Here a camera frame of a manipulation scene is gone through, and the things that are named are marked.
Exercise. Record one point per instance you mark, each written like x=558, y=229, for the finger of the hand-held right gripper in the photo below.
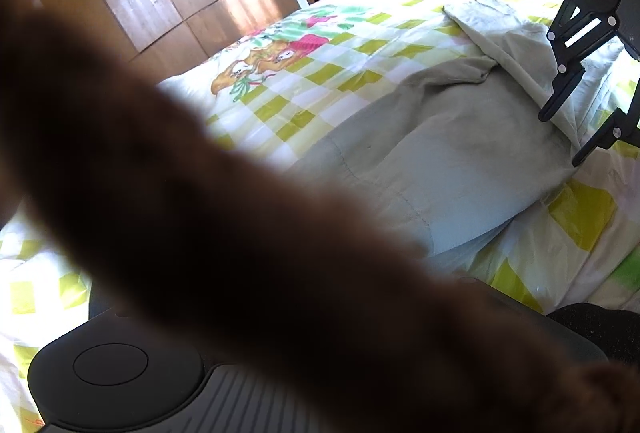
x=560, y=88
x=607, y=135

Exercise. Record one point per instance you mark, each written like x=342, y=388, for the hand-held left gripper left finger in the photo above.
x=102, y=300

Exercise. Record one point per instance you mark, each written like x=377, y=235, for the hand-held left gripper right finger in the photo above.
x=565, y=338

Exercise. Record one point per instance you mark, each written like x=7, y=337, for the beige pants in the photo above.
x=450, y=153

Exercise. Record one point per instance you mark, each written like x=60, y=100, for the dark cloth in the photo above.
x=605, y=323

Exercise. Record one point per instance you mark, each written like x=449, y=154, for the checkered printed blanket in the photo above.
x=350, y=63

